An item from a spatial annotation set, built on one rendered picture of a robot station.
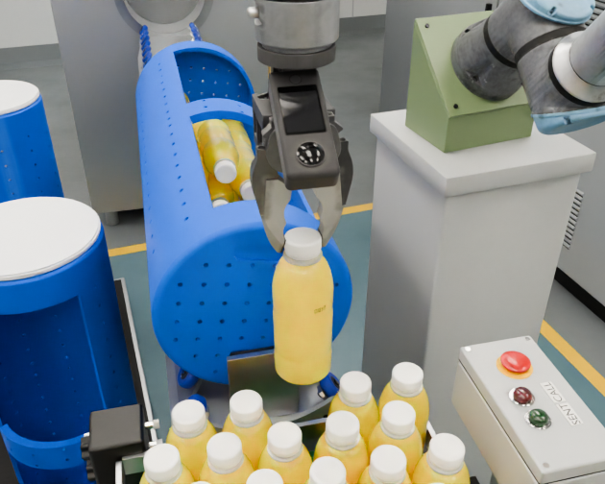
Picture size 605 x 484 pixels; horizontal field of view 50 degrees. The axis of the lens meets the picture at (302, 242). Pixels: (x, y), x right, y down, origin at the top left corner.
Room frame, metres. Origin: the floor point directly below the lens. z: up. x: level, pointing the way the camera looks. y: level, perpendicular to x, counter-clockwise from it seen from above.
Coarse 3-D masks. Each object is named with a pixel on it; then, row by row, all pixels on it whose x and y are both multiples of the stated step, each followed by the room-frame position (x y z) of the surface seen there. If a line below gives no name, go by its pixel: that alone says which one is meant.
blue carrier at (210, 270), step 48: (192, 48) 1.50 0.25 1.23; (144, 96) 1.35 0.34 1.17; (192, 96) 1.55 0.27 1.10; (240, 96) 1.58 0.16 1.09; (144, 144) 1.14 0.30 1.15; (192, 144) 0.98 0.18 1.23; (144, 192) 0.99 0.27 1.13; (192, 192) 0.83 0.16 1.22; (192, 240) 0.71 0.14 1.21; (240, 240) 0.71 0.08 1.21; (192, 288) 0.69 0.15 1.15; (240, 288) 0.71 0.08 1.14; (336, 288) 0.74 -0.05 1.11; (192, 336) 0.69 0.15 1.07; (240, 336) 0.71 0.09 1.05; (336, 336) 0.74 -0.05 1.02
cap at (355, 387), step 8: (344, 376) 0.59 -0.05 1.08; (352, 376) 0.59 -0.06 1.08; (360, 376) 0.59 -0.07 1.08; (368, 376) 0.59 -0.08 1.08; (344, 384) 0.58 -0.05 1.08; (352, 384) 0.58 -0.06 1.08; (360, 384) 0.58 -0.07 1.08; (368, 384) 0.58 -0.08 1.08; (344, 392) 0.57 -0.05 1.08; (352, 392) 0.57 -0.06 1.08; (360, 392) 0.57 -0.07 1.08; (368, 392) 0.57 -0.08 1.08; (352, 400) 0.57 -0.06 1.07; (360, 400) 0.57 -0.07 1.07
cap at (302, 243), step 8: (288, 232) 0.58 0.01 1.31; (296, 232) 0.58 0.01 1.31; (304, 232) 0.58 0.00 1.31; (312, 232) 0.58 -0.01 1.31; (288, 240) 0.56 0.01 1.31; (296, 240) 0.56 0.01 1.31; (304, 240) 0.56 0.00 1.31; (312, 240) 0.56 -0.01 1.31; (320, 240) 0.56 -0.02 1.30; (288, 248) 0.56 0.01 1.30; (296, 248) 0.55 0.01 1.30; (304, 248) 0.55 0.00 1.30; (312, 248) 0.55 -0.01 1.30; (320, 248) 0.56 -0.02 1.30; (296, 256) 0.55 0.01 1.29; (304, 256) 0.55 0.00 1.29; (312, 256) 0.55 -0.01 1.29
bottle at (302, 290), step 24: (288, 264) 0.56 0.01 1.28; (312, 264) 0.55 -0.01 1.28; (288, 288) 0.54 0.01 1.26; (312, 288) 0.54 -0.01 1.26; (288, 312) 0.54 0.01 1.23; (312, 312) 0.54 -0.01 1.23; (288, 336) 0.54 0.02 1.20; (312, 336) 0.54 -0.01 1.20; (288, 360) 0.54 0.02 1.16; (312, 360) 0.54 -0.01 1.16
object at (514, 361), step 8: (504, 352) 0.61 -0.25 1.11; (512, 352) 0.61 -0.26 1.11; (520, 352) 0.61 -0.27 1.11; (504, 360) 0.59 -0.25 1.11; (512, 360) 0.59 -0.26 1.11; (520, 360) 0.59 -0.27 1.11; (528, 360) 0.59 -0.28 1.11; (512, 368) 0.58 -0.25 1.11; (520, 368) 0.58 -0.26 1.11; (528, 368) 0.58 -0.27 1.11
